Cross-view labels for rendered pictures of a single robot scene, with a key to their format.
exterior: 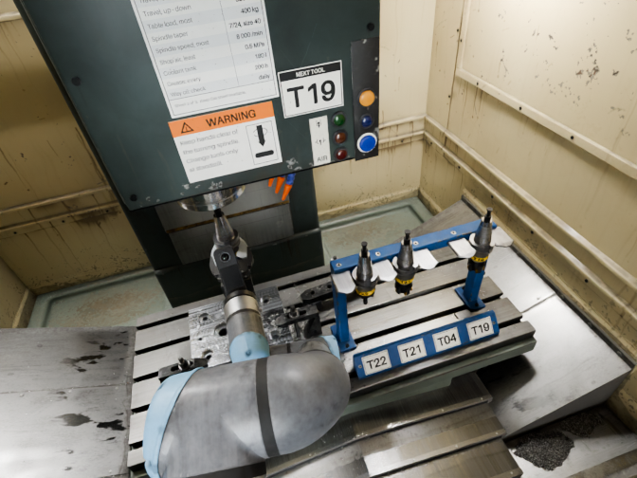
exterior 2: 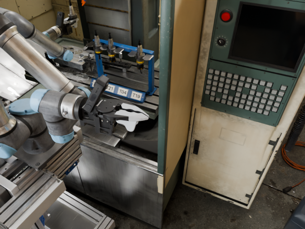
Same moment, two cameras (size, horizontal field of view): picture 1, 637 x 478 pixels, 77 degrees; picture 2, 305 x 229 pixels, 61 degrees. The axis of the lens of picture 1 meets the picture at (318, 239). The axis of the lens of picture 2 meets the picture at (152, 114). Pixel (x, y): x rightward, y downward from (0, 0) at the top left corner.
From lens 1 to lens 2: 1.48 m
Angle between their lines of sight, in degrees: 27
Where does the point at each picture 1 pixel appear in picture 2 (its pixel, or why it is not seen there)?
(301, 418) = not seen: hidden behind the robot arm
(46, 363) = (40, 49)
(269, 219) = (121, 35)
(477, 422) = (118, 129)
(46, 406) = not seen: hidden behind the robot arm
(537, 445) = (130, 150)
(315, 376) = (16, 17)
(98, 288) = (77, 43)
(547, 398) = (143, 136)
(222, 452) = not seen: outside the picture
